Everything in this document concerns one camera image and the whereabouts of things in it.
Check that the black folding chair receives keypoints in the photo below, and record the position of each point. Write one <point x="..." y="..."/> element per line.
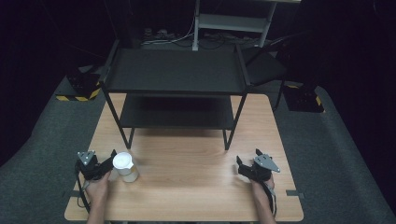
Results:
<point x="264" y="67"/>

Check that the person's right hand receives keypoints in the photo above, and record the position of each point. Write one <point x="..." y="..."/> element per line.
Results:
<point x="261" y="188"/>

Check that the person's left hand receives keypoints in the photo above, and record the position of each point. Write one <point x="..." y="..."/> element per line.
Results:
<point x="98" y="189"/>

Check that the black base with hazard stripes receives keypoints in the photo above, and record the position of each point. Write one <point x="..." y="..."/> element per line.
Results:
<point x="303" y="99"/>
<point x="82" y="85"/>

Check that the black two-tier metal shelf rack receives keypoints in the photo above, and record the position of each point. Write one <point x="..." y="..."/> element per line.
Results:
<point x="177" y="71"/>

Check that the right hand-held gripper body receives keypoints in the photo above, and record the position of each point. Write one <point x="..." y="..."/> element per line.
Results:
<point x="258" y="172"/>

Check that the white metal stand frame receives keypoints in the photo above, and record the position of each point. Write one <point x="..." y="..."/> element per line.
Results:
<point x="232" y="22"/>

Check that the white cup with lid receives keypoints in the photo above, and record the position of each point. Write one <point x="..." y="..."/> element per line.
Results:
<point x="126" y="168"/>

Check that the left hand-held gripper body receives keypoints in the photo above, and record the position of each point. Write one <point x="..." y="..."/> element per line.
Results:
<point x="90" y="169"/>

